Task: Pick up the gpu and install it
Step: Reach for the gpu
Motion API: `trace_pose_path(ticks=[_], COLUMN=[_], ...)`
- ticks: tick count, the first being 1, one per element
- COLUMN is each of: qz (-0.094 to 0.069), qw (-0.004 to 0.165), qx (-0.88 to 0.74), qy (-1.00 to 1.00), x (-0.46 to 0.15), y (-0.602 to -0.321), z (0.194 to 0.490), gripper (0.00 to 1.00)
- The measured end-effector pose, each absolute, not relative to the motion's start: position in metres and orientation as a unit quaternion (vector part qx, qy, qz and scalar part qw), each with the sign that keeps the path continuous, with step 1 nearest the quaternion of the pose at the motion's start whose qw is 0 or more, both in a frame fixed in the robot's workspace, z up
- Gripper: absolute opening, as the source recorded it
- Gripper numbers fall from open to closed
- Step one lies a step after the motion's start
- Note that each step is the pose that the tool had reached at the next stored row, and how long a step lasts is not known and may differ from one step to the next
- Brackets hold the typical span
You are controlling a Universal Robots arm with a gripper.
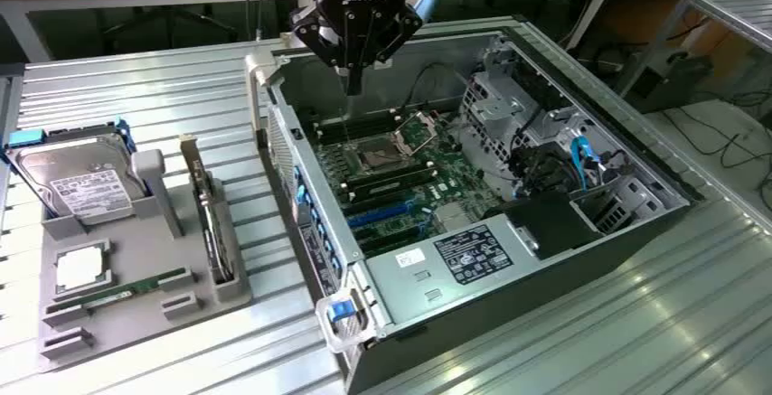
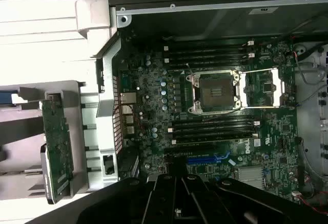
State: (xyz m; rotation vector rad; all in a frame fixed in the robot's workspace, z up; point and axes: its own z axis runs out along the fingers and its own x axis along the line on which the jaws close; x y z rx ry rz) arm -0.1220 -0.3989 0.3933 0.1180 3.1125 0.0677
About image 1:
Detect green RAM stick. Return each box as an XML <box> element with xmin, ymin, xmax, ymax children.
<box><xmin>45</xmin><ymin>268</ymin><xmax>188</xmax><ymax>315</ymax></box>

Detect metal socket cover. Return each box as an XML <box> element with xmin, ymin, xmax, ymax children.
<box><xmin>391</xmin><ymin>111</ymin><xmax>446</xmax><ymax>153</ymax></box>

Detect blue expansion slot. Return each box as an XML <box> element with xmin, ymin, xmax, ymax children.
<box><xmin>344</xmin><ymin>200</ymin><xmax>417</xmax><ymax>230</ymax></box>

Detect black tripod legs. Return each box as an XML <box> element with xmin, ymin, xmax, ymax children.
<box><xmin>97</xmin><ymin>4</ymin><xmax>240</xmax><ymax>49</ymax></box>

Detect black wire in case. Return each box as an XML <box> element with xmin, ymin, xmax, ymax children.
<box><xmin>405</xmin><ymin>61</ymin><xmax>470</xmax><ymax>112</ymax></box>

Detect graphics card with metal bracket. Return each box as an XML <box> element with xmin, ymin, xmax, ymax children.
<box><xmin>177</xmin><ymin>133</ymin><xmax>238</xmax><ymax>285</ymax></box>

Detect silver disk bay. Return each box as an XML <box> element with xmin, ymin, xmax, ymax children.
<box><xmin>569</xmin><ymin>176</ymin><xmax>666</xmax><ymax>236</ymax></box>

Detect open black PC case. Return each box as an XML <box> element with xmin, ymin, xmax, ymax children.
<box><xmin>243</xmin><ymin>14</ymin><xmax>704</xmax><ymax>395</ymax></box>

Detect blue case latch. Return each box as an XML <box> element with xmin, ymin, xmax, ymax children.
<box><xmin>327</xmin><ymin>301</ymin><xmax>355</xmax><ymax>323</ymax></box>

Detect silver CPU chip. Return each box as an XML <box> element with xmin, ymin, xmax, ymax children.
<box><xmin>53</xmin><ymin>246</ymin><xmax>111</xmax><ymax>295</ymax></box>

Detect hard disk with blue bracket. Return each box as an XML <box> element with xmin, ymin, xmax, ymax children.
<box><xmin>1</xmin><ymin>116</ymin><xmax>149</xmax><ymax>227</ymax></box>

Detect thin hanging cable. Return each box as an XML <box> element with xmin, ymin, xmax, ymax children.
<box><xmin>243</xmin><ymin>0</ymin><xmax>270</xmax><ymax>42</ymax></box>

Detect CPU socket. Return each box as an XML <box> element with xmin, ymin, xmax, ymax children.
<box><xmin>356</xmin><ymin>140</ymin><xmax>413</xmax><ymax>174</ymax></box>

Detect silver drive cage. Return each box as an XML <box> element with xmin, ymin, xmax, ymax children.
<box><xmin>459</xmin><ymin>35</ymin><xmax>581</xmax><ymax>198</ymax></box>

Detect blue flat wire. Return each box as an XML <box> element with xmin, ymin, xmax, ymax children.
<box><xmin>567</xmin><ymin>134</ymin><xmax>605</xmax><ymax>193</ymax></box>

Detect silver power supply unit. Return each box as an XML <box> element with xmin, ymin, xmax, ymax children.
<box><xmin>363</xmin><ymin>212</ymin><xmax>542</xmax><ymax>326</ymax></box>

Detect metal slat side table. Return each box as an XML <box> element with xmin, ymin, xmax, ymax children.
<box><xmin>620</xmin><ymin>0</ymin><xmax>772</xmax><ymax>98</ymax></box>

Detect black expansion slot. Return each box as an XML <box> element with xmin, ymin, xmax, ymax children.
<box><xmin>351</xmin><ymin>224</ymin><xmax>425</xmax><ymax>246</ymax></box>

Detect black box device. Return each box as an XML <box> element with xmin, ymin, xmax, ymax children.
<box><xmin>629</xmin><ymin>51</ymin><xmax>716</xmax><ymax>114</ymax></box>

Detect silver chipset heatsink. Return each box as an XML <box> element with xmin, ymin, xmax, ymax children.
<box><xmin>433</xmin><ymin>204</ymin><xmax>479</xmax><ymax>230</ymax></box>

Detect grey plastic parts rack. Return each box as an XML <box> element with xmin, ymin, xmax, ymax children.
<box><xmin>36</xmin><ymin>148</ymin><xmax>252</xmax><ymax>362</ymax></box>

